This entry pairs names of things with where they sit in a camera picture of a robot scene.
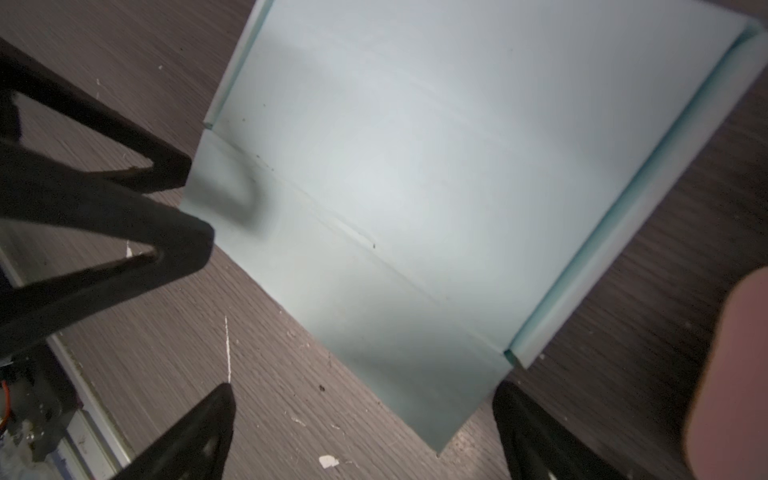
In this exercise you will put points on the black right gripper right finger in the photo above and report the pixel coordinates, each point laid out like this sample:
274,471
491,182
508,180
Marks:
536,446

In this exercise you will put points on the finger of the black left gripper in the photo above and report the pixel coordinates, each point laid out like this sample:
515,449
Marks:
22,74
37,189

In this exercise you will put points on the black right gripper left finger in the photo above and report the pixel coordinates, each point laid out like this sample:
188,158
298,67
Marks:
195,447

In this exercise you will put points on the pink paper box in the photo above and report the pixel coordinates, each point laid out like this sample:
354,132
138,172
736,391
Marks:
725,432

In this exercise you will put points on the light blue paper box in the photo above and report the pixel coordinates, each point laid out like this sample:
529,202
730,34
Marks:
431,188

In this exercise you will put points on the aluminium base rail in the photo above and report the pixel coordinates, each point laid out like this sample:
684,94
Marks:
53,426

